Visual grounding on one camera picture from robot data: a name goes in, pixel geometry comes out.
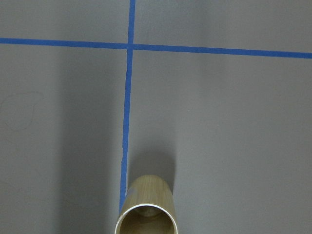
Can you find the bamboo chopstick holder cup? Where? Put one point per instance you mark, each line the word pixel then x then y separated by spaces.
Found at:
pixel 148 208

